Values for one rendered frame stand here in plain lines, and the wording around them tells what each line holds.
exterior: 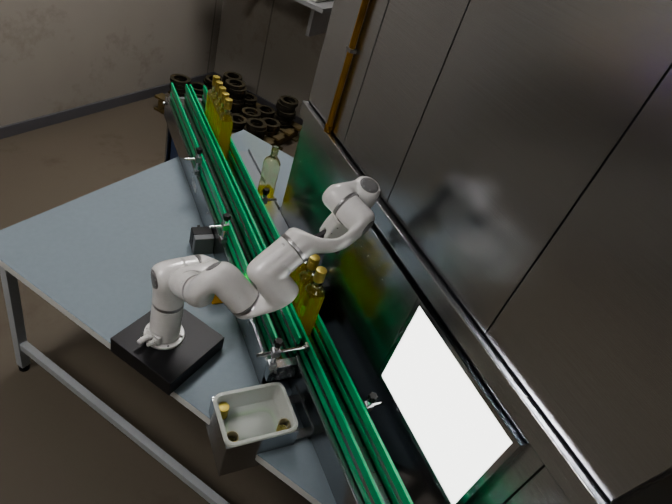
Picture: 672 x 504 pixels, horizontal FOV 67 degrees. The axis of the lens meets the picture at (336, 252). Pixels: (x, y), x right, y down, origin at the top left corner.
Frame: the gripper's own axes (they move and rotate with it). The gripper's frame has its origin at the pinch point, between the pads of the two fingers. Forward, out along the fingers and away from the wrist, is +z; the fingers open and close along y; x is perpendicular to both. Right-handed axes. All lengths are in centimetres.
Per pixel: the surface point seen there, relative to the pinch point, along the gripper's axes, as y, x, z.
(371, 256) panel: -11.9, 4.9, -1.4
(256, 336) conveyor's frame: 15.6, 9.6, 36.6
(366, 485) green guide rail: 3, 63, 17
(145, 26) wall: 5, -311, 148
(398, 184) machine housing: -14.8, -5.6, -22.2
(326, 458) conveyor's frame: 5, 52, 32
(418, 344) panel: -12.7, 35.7, -5.7
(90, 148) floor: 51, -214, 186
